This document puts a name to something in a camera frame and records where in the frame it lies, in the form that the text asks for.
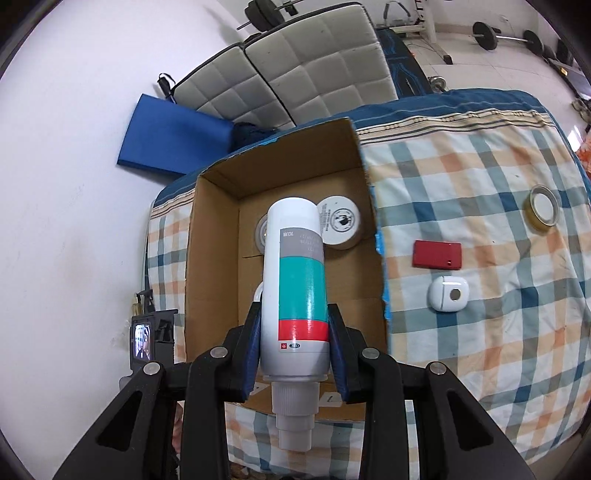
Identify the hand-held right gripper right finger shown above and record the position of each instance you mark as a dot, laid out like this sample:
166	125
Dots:
339	355

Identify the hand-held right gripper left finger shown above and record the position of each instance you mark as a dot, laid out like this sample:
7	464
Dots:
251	355

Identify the cardboard box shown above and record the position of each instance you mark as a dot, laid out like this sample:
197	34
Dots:
217	277

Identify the white spray bottle teal band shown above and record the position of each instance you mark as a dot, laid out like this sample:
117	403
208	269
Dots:
295	286

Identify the silver round tin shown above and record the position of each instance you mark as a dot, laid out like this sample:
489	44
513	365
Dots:
262	233

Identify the white earbud case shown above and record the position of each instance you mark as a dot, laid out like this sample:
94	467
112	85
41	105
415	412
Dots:
448	293

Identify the white round tin with print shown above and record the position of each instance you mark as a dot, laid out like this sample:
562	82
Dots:
344	221

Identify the red card case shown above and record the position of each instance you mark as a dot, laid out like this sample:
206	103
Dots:
436	254

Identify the checked blanket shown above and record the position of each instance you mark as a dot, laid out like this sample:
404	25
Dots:
485	323

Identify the blue folded mat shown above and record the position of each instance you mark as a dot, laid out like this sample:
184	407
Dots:
171	134

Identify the dark blue knitted cloth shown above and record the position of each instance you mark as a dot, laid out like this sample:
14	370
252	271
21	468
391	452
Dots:
249	134

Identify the narrow white padded cushion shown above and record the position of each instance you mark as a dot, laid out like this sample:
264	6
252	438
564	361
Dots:
221	92

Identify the chrome dumbbell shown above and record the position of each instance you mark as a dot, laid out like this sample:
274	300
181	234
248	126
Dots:
437	82

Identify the wide white padded cushion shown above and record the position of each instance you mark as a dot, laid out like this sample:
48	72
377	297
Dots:
323	64

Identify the barbell with black plates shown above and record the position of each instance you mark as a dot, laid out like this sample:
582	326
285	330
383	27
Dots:
261	11

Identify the short barbell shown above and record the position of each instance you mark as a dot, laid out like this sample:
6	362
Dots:
485	34

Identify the treadmill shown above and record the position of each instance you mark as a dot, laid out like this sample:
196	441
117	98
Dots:
575	76

